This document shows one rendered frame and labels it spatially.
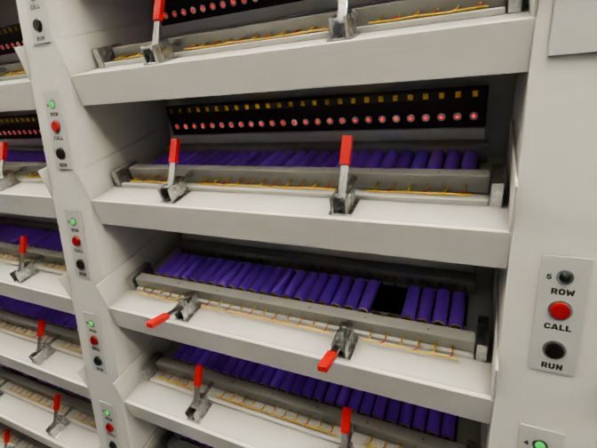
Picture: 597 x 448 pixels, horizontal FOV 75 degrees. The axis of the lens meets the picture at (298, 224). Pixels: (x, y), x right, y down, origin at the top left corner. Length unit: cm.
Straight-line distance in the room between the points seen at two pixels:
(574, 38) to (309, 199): 31
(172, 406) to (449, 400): 49
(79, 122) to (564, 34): 63
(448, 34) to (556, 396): 38
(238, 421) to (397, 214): 46
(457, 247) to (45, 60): 65
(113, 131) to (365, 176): 45
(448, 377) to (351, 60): 38
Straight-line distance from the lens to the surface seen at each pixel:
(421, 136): 59
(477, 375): 53
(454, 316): 56
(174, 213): 59
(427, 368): 53
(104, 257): 74
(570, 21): 42
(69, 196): 75
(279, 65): 48
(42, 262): 103
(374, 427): 66
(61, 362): 103
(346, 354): 53
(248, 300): 61
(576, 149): 42
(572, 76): 42
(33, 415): 125
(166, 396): 82
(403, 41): 43
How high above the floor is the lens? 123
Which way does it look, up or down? 14 degrees down
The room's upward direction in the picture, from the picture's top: 2 degrees counter-clockwise
